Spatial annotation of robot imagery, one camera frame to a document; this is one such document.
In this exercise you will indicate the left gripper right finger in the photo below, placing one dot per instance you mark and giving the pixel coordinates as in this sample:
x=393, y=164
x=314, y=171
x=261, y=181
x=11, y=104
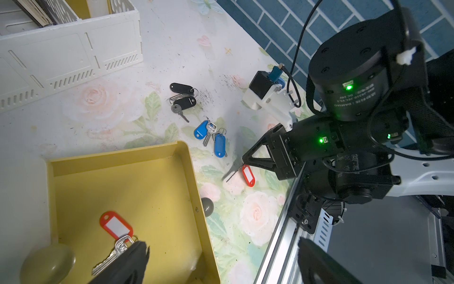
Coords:
x=317, y=267

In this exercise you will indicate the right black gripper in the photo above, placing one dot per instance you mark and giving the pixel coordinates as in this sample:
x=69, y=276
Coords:
x=345, y=146

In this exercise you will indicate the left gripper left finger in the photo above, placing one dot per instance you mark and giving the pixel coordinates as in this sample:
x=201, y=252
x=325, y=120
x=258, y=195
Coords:
x=129, y=268

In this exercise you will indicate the red tag key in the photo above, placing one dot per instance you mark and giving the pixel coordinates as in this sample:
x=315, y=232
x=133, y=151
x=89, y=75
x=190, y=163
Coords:
x=123, y=234
x=247, y=175

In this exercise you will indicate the blue tag key bunch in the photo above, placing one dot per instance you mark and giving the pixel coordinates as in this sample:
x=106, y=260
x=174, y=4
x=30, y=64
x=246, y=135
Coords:
x=207, y=131

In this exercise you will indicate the black car key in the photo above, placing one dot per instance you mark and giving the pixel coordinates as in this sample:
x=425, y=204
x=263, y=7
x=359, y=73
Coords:
x=183, y=99

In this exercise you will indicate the yellow bottom drawer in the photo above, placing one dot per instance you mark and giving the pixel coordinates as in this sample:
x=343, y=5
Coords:
x=154, y=190

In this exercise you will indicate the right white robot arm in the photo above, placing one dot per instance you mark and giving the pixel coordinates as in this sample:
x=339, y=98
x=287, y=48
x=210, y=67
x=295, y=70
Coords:
x=371, y=68

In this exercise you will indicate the dark drawer knob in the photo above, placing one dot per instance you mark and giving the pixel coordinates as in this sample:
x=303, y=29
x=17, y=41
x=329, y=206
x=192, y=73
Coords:
x=208, y=206

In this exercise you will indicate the yellow drawer knob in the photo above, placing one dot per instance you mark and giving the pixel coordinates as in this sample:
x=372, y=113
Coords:
x=48, y=265

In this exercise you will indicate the white file organizer rack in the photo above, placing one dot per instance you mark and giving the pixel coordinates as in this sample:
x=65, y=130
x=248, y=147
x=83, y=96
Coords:
x=37, y=62

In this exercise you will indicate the dark cover book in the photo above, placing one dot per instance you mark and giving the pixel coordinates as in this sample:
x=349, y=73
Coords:
x=36, y=11

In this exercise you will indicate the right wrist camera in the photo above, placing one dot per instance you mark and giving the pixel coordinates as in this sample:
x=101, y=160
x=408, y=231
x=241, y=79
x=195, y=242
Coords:
x=269, y=91

